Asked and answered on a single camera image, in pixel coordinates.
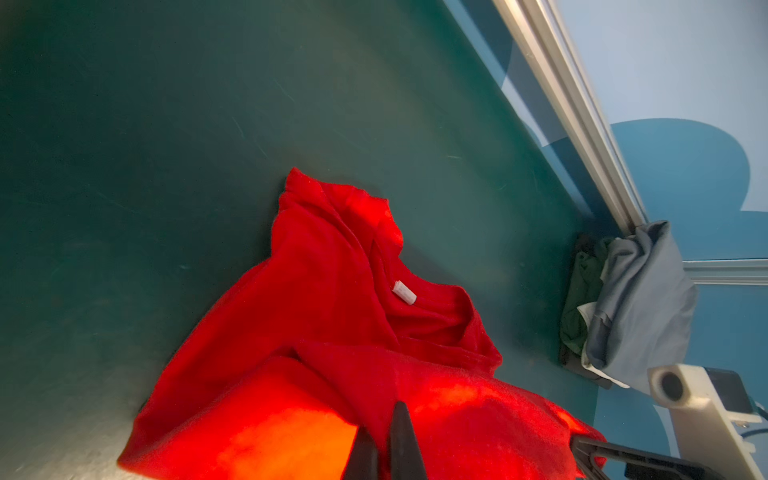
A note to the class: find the folded black t shirt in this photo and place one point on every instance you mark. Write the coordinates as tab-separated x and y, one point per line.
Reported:
572	363

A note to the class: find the folded grey t shirt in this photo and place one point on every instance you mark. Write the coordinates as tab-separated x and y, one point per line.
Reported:
644	313

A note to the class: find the rear aluminium frame bar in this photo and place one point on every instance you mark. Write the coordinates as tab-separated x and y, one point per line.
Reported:
539	31

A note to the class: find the red t shirt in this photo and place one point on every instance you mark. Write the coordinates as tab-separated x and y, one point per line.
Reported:
322	340

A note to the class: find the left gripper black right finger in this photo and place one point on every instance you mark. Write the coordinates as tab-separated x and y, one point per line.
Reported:
406	461

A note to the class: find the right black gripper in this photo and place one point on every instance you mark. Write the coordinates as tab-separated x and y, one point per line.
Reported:
638	464

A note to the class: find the folded green t shirt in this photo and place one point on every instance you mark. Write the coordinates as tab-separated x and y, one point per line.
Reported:
585	283

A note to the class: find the right aluminium frame post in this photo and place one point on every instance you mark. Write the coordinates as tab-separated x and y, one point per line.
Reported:
739	272

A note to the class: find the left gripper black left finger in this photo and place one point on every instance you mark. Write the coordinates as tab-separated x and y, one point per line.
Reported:
363	459

